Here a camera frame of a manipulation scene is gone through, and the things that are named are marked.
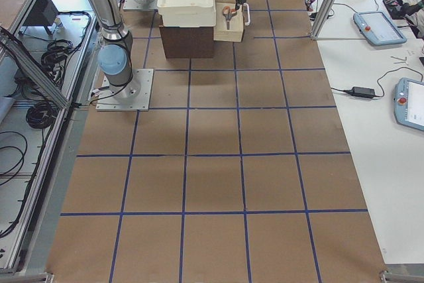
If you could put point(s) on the near teach pendant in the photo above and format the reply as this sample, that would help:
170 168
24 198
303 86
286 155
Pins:
408 103

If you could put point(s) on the orange grey scissors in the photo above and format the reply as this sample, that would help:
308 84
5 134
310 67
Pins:
228 14

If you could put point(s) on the dark brown wooden cabinet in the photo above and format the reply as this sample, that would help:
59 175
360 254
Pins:
190 42

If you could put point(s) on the far teach pendant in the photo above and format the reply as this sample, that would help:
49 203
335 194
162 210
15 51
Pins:
378 29

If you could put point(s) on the teach pendant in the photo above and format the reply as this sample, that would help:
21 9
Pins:
378 29
408 103

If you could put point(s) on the wooden drawer with white handle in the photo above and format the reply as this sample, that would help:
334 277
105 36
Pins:
231 30

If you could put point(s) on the black power adapter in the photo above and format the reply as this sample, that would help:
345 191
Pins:
363 92

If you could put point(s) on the aluminium frame post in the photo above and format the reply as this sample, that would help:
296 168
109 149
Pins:
326 1

